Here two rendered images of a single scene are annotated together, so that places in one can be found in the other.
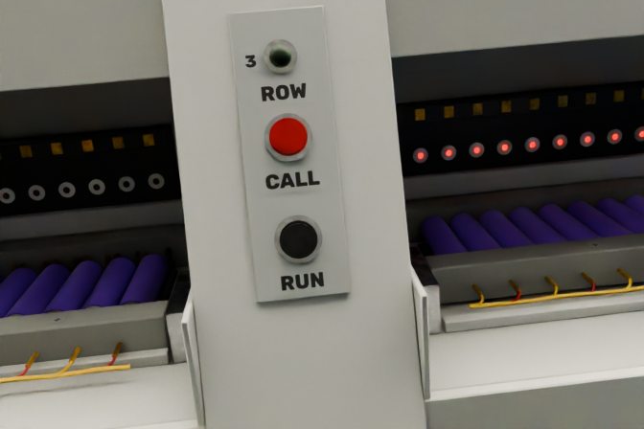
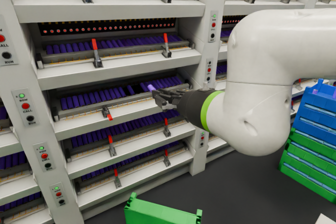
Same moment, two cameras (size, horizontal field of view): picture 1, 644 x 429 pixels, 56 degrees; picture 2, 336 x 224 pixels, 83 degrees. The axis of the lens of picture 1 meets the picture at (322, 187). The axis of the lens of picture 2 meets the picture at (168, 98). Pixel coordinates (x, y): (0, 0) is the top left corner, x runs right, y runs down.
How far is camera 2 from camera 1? 0.75 m
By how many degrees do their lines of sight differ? 36
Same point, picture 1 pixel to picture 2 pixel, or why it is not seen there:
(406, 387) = not seen: hidden behind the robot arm
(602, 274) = (222, 77)
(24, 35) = (189, 60)
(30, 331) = (178, 87)
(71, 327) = (181, 87)
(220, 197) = (203, 75)
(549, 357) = (221, 86)
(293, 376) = not seen: hidden behind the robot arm
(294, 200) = (208, 75)
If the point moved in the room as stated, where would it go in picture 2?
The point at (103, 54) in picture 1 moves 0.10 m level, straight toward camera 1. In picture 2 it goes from (194, 62) to (214, 66)
